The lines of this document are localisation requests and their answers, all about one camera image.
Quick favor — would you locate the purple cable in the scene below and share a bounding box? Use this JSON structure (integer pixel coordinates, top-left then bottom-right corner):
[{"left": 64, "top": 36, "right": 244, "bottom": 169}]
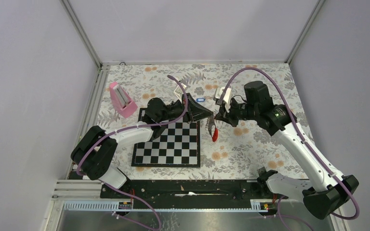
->
[
  {"left": 76, "top": 75, "right": 189, "bottom": 231},
  {"left": 217, "top": 67, "right": 361, "bottom": 231}
]

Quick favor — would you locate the black white chessboard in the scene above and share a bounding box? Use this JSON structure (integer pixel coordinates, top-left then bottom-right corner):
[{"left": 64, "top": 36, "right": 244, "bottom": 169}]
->
[{"left": 131, "top": 119, "right": 200, "bottom": 167}]

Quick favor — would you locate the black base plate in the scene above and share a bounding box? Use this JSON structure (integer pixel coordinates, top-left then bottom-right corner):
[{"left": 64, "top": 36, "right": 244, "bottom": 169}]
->
[{"left": 100, "top": 180, "right": 281, "bottom": 210}]

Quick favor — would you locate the pink metronome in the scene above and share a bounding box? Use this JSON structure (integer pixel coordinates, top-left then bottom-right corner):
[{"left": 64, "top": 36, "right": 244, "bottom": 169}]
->
[{"left": 109, "top": 82, "right": 138, "bottom": 118}]

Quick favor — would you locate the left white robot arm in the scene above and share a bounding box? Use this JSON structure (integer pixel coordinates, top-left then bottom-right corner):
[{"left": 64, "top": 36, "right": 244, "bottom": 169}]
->
[{"left": 71, "top": 93, "right": 213, "bottom": 198}]

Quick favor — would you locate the keyring with red fob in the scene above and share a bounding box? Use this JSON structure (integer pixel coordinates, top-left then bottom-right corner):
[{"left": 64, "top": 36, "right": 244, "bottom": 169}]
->
[{"left": 207, "top": 115, "right": 219, "bottom": 142}]

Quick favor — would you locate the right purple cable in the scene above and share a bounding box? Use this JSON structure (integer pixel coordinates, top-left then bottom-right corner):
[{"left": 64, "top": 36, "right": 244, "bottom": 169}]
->
[{"left": 217, "top": 67, "right": 361, "bottom": 231}]

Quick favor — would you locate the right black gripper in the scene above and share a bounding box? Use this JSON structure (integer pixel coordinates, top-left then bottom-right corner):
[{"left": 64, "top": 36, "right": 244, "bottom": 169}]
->
[{"left": 214, "top": 97, "right": 259, "bottom": 128}]

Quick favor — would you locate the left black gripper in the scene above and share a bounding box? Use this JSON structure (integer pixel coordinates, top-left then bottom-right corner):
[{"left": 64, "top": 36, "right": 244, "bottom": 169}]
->
[{"left": 158, "top": 93, "right": 213, "bottom": 124}]

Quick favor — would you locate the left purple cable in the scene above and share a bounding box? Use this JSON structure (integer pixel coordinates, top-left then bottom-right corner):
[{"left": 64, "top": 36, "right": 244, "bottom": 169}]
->
[{"left": 76, "top": 75, "right": 189, "bottom": 231}]

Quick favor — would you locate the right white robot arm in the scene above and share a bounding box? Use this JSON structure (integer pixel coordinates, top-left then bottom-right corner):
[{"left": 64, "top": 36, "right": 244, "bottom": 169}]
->
[{"left": 214, "top": 81, "right": 359, "bottom": 219}]

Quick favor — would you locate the floral table mat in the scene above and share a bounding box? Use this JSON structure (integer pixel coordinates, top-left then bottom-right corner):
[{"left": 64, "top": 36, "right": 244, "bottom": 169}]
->
[{"left": 93, "top": 63, "right": 327, "bottom": 181}]

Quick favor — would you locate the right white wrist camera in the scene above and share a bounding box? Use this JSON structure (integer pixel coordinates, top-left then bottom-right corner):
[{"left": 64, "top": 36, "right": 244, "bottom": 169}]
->
[{"left": 213, "top": 87, "right": 232, "bottom": 109}]

